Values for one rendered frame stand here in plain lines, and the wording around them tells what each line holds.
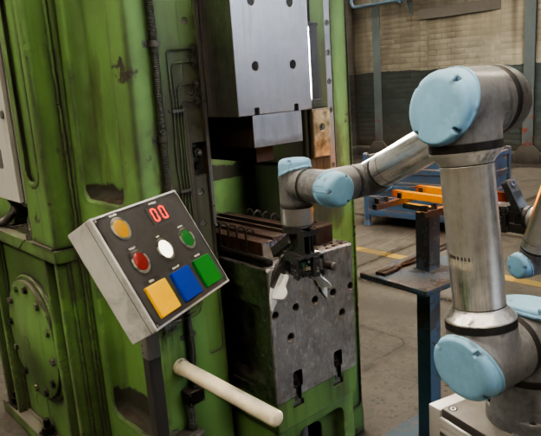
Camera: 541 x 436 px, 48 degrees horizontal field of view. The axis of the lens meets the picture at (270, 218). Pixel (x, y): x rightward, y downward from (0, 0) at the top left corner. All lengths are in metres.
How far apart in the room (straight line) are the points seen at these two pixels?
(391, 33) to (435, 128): 10.03
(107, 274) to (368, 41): 10.16
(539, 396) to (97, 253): 0.91
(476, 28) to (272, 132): 8.46
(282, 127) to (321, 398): 0.91
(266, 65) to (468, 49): 8.49
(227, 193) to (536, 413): 1.49
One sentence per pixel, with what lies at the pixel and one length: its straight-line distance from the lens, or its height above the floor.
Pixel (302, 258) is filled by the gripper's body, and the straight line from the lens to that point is 1.35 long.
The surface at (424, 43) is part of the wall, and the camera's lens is 10.60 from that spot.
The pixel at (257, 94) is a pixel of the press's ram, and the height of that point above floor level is 1.42.
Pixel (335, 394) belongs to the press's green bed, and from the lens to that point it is 2.18.
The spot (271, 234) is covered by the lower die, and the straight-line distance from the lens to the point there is 1.90.
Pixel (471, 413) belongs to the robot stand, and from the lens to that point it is 1.27.
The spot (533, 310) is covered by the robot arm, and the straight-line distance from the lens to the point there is 1.13.
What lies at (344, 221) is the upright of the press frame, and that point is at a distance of 2.33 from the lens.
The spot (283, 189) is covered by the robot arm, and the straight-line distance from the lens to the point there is 1.34.
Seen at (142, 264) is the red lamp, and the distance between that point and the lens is 1.37.
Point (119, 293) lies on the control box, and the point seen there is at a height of 1.04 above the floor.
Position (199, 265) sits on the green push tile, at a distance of 1.51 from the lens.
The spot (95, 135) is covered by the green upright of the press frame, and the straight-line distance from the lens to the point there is 2.07.
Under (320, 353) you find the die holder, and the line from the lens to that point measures 2.05.
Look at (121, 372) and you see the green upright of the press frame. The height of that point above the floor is 0.48.
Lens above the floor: 1.46
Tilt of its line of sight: 13 degrees down
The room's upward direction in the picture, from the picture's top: 4 degrees counter-clockwise
